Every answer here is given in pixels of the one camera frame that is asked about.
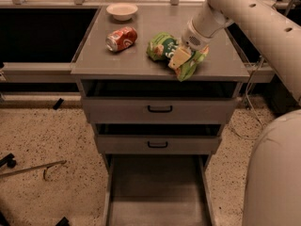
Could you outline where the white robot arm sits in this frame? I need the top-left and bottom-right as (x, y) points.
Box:
(182, 0), (301, 226)

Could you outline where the white ceramic bowl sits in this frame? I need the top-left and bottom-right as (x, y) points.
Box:
(106, 3), (138, 22)

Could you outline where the grey drawer cabinet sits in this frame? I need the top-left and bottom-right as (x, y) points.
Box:
(71, 5), (250, 226)

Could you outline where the metal rod on floor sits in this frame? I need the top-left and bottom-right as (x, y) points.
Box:
(0, 160), (67, 179)

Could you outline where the grey side rail left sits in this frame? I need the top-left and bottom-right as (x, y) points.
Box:
(1, 62), (74, 83)

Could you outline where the grey bottom drawer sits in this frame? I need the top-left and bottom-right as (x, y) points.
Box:
(103, 154), (216, 226)

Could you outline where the white cable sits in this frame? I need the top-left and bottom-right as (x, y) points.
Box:
(230, 55), (266, 141)

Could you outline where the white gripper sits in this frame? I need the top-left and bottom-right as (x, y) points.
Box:
(168, 21), (211, 69)

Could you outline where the grey top drawer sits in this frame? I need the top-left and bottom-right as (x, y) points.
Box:
(82, 80), (238, 124)

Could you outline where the green rice chip bag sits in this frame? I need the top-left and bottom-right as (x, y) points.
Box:
(147, 32), (209, 82)

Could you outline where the crushed orange soda can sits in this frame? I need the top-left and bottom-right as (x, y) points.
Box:
(105, 26), (137, 52)

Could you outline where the grey middle drawer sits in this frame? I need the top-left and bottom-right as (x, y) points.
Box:
(95, 123), (221, 154)

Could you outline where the grey drawer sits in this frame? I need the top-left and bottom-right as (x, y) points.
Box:
(95, 123), (221, 154)
(82, 80), (238, 124)
(103, 154), (216, 226)

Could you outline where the black caster wheel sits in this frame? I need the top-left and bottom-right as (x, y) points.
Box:
(0, 153), (17, 169)

